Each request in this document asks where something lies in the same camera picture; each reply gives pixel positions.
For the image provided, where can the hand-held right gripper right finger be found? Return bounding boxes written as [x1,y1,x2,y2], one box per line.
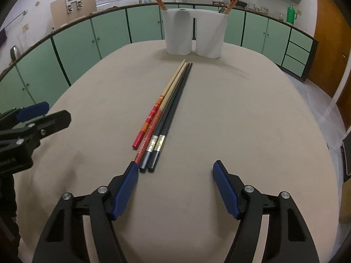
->
[212,160,320,263]

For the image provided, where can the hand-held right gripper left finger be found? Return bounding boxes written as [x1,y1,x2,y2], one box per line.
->
[32,162,139,263]

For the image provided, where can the black gold-banded chopstick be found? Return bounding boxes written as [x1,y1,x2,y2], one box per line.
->
[138,63,192,172]
[147,63,194,174]

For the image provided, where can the white two-compartment utensil holder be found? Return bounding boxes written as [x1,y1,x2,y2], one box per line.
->
[162,8,229,59]

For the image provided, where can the brown wooden board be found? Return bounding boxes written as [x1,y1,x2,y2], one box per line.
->
[50,0,97,29]

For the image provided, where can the brown wooden door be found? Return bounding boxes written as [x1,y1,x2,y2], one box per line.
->
[336,60,351,132]
[313,0,351,98]

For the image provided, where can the green thermos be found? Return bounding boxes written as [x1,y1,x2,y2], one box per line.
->
[287,5,297,25]

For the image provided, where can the green base cabinets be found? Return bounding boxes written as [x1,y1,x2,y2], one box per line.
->
[0,2,319,121]

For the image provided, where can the black cabinet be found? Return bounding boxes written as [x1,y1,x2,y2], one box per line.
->
[341,140,351,181]

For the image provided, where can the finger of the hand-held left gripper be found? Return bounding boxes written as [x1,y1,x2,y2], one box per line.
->
[27,110,72,141]
[0,102,50,128]

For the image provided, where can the metal towel rail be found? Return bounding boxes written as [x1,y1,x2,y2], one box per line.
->
[3,9,28,29]

